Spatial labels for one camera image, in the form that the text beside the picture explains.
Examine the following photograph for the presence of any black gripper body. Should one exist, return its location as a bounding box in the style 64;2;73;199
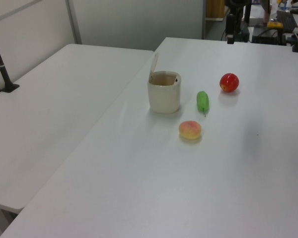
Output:
225;13;236;38

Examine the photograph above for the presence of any cream garbage bin with lid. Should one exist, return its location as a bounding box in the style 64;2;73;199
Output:
147;52;182;115

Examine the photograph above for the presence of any wooden cabinet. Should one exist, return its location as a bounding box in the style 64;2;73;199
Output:
205;0;225;21

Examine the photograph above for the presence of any black equipment box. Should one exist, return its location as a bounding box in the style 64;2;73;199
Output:
250;25;288;46

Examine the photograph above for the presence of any red apple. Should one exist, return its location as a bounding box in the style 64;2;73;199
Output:
219;72;240;93

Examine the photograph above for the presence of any yellow box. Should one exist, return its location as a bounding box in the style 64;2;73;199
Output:
267;21;284;30

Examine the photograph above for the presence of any black keyboard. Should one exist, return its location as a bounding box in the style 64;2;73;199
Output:
276;9;298;32

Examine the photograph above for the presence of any green cucumber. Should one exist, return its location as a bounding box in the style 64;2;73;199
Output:
196;90;211;118

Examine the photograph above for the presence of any orange pink peach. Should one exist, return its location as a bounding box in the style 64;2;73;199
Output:
178;120;202;140

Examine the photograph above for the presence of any grey partition post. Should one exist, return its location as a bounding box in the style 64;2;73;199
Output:
66;0;83;46

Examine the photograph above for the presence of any black camera stand pole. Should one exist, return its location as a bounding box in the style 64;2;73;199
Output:
0;24;20;94

